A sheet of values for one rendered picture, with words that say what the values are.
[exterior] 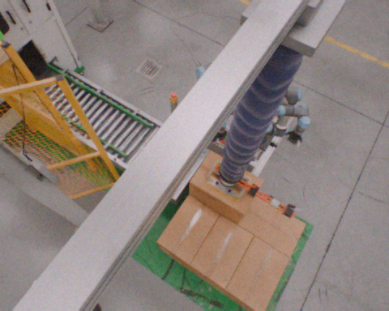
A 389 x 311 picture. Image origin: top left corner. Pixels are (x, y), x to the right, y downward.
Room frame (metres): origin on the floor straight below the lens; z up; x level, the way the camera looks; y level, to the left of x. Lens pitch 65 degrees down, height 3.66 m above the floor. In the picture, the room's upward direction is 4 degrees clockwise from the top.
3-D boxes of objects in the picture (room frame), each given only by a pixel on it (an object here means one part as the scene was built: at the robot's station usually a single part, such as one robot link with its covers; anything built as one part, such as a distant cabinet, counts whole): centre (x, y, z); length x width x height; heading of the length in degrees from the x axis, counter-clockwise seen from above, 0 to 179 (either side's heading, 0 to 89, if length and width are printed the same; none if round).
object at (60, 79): (1.06, 1.24, 1.05); 0.87 x 0.10 x 2.10; 113
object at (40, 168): (0.77, 1.10, 1.62); 0.20 x 0.05 x 0.30; 61
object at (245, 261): (0.61, -0.44, 0.34); 1.20 x 1.00 x 0.40; 61
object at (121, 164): (1.49, 1.19, 0.50); 2.31 x 0.05 x 0.19; 61
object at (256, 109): (1.02, -0.34, 2.22); 0.24 x 0.24 x 1.25
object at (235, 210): (1.02, -0.33, 0.74); 0.60 x 0.40 x 0.40; 62
